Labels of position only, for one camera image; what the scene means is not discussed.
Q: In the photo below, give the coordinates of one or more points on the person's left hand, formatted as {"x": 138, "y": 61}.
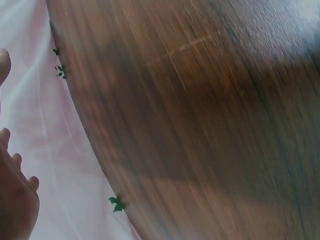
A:
{"x": 15, "y": 200}

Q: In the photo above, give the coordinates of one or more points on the person's left thumb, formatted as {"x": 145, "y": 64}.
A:
{"x": 5, "y": 65}

